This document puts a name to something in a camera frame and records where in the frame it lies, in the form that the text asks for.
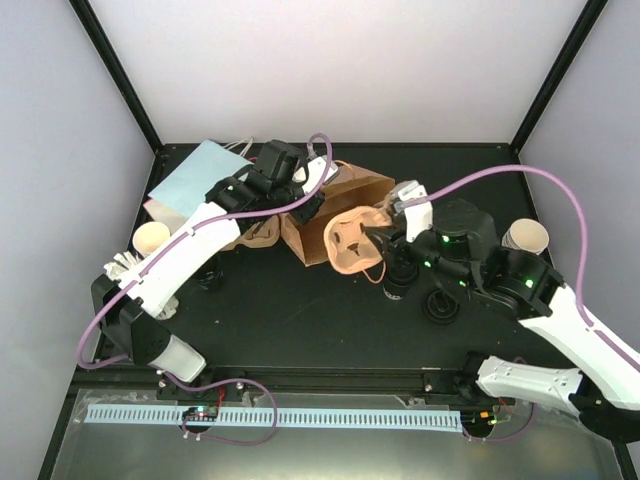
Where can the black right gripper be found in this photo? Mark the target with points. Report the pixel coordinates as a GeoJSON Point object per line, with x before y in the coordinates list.
{"type": "Point", "coordinates": [395, 247]}

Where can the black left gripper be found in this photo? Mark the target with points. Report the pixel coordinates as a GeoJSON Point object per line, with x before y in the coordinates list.
{"type": "Point", "coordinates": [303, 216]}

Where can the single black sleeved cup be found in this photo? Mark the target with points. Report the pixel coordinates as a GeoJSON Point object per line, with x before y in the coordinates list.
{"type": "Point", "coordinates": [398, 280]}

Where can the brown paper bag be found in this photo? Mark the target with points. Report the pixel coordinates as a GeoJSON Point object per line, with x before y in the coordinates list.
{"type": "Point", "coordinates": [354, 186]}

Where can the single brown pulp carrier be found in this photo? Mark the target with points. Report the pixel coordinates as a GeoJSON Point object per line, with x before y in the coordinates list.
{"type": "Point", "coordinates": [348, 248]}

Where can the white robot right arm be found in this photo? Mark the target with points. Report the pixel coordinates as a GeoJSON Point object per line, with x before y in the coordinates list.
{"type": "Point", "coordinates": [459, 242]}

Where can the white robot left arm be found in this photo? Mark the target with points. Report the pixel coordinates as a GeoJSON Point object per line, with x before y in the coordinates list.
{"type": "Point", "coordinates": [283, 179]}

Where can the black coffee cup lid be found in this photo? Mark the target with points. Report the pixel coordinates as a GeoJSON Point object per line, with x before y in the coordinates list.
{"type": "Point", "coordinates": [440, 307]}

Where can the brown pulp cup carrier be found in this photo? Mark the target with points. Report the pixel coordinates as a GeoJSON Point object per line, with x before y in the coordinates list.
{"type": "Point", "coordinates": [263, 234]}

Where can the light blue paper bag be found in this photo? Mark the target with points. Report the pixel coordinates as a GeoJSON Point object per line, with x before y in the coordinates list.
{"type": "Point", "coordinates": [184, 189]}

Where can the right paper cup stack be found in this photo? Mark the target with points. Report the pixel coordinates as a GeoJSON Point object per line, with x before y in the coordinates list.
{"type": "Point", "coordinates": [526, 234]}

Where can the paper cup stack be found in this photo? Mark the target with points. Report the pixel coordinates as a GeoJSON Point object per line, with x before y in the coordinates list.
{"type": "Point", "coordinates": [148, 237]}
{"type": "Point", "coordinates": [526, 234]}

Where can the left paper cup stack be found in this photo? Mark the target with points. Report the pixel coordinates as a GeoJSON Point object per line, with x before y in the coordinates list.
{"type": "Point", "coordinates": [148, 237]}

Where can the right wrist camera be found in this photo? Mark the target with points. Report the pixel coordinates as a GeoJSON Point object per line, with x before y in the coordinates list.
{"type": "Point", "coordinates": [410, 209]}

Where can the black aluminium rail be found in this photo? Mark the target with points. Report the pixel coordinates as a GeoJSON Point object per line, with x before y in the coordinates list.
{"type": "Point", "coordinates": [404, 382]}

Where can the light blue cable duct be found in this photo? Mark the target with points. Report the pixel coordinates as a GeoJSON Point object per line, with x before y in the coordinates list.
{"type": "Point", "coordinates": [377, 419]}

